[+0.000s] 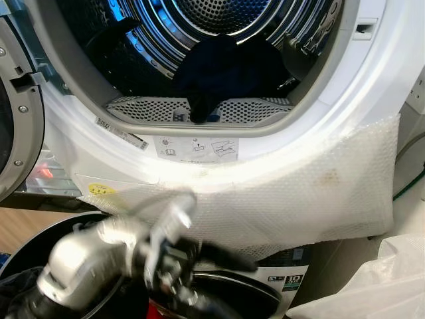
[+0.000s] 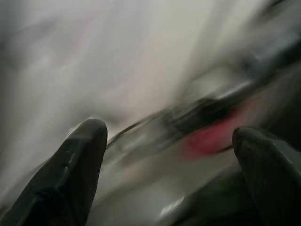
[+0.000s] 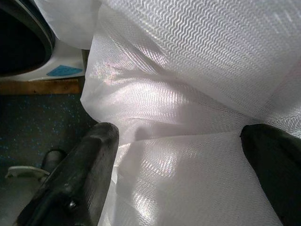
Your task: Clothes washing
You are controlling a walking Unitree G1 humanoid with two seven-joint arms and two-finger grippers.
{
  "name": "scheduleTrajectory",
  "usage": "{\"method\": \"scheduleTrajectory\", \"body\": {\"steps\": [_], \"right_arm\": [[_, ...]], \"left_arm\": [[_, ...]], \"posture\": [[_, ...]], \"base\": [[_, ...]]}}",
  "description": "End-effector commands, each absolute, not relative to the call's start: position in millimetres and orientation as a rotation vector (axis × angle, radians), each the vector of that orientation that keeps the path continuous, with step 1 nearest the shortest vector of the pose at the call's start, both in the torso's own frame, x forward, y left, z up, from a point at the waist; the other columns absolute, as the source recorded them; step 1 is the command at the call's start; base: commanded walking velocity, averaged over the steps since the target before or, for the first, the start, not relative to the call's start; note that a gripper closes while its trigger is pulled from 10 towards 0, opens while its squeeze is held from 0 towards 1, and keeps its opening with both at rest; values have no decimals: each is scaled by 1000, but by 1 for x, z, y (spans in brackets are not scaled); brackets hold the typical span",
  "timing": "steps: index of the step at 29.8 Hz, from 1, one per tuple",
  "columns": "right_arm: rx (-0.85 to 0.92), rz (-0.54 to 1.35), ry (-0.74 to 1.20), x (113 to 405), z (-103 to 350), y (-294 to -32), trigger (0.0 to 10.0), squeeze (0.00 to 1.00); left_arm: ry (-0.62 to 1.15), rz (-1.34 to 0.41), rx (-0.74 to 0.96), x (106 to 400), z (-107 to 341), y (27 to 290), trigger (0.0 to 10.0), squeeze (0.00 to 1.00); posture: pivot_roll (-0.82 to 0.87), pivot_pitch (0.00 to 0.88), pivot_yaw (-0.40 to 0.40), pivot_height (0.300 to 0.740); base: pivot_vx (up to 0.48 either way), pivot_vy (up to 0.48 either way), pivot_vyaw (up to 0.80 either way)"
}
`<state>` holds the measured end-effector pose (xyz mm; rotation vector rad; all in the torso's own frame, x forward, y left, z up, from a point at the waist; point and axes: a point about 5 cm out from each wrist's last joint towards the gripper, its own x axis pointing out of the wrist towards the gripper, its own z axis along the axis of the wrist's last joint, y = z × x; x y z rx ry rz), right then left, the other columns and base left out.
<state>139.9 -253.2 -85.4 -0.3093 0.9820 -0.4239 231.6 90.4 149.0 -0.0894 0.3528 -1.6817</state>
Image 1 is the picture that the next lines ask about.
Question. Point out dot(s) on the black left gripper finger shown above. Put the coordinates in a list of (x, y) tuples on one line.
[(202, 304), (229, 256)]

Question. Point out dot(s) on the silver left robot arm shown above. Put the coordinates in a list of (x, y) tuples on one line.
[(80, 259)]

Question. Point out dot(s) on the white washing machine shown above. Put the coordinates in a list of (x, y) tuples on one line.
[(292, 266)]

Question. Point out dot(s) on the dark clothes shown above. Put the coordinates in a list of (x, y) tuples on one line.
[(16, 292)]

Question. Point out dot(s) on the black round laundry basket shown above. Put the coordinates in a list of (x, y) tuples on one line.
[(246, 292)]

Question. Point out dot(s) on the red garment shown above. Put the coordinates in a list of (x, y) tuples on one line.
[(159, 311)]

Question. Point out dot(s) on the clear bubble wrap sheet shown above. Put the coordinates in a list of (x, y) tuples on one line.
[(299, 193)]

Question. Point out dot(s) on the yellow round sticker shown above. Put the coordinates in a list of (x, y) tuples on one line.
[(101, 189)]

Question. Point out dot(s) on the white instruction label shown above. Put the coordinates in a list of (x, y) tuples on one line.
[(196, 149)]

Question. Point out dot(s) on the white barcode label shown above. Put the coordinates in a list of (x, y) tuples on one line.
[(121, 133)]

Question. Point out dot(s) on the white plastic bag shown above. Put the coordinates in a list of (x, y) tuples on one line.
[(372, 286)]

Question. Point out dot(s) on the grey mesh lint filter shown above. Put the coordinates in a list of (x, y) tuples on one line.
[(146, 109)]

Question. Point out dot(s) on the dark blue garment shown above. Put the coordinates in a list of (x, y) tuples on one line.
[(232, 70)]

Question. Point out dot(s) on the grey dryer door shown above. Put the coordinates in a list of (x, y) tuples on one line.
[(23, 139)]

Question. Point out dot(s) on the white front-load dryer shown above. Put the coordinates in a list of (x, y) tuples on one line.
[(372, 86)]

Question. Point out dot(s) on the steel dryer drum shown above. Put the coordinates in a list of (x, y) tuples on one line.
[(166, 20)]

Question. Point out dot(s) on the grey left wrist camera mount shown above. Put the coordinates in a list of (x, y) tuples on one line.
[(174, 222)]

